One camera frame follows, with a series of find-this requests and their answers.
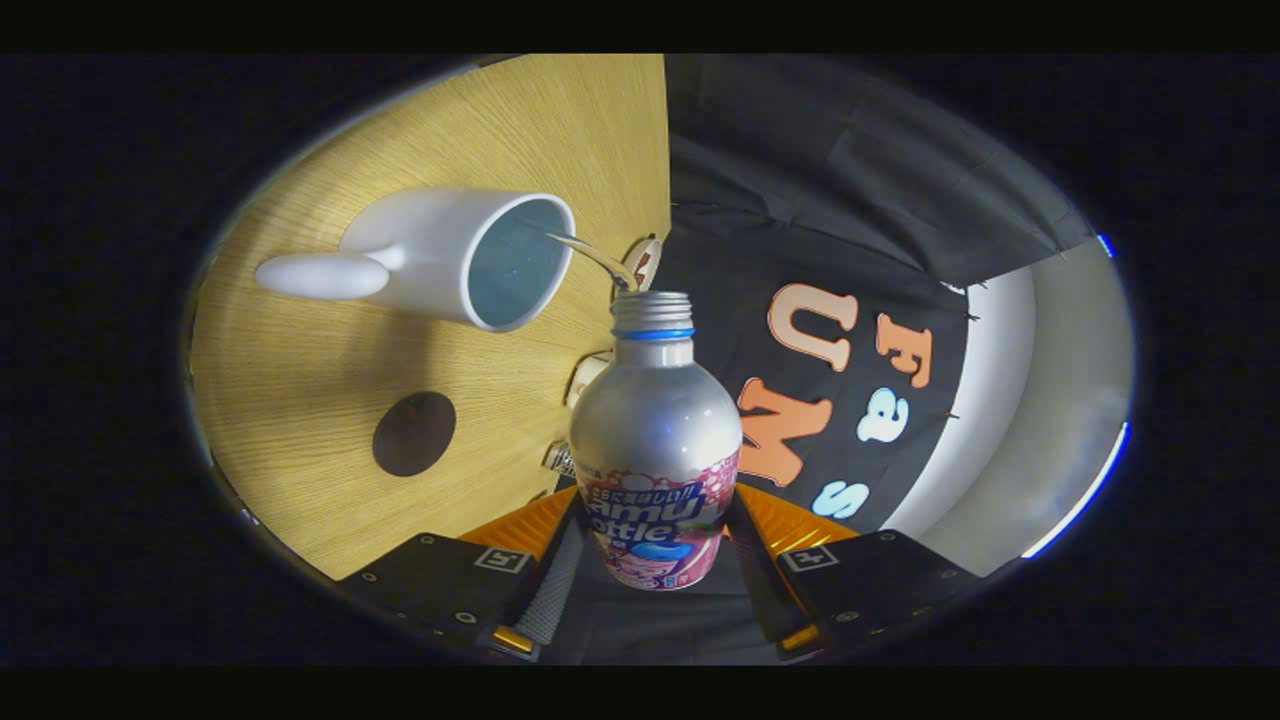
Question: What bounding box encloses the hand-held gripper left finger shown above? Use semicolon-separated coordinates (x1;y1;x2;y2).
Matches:
340;487;591;661

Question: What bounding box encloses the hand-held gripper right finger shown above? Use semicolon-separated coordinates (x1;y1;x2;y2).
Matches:
725;483;976;656

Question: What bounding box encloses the silver juice bottle pink label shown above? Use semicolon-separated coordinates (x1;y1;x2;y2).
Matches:
568;291;744;592

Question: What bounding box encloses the dark round coaster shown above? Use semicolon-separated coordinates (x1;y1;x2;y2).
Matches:
372;391;458;478

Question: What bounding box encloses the clear juice stream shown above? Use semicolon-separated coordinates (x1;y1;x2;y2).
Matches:
548;232;641;293

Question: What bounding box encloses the white cup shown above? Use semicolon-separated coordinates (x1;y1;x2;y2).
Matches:
255;188;578;334

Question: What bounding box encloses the white toaster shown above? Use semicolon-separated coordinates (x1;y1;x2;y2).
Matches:
566;352;613;409

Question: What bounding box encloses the wooden table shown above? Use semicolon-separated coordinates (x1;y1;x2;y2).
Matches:
190;55;673;581

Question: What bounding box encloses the white round plate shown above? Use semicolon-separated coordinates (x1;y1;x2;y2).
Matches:
612;237;663;301

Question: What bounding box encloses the black backdrop cloth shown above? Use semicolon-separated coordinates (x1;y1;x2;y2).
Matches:
575;55;1096;666

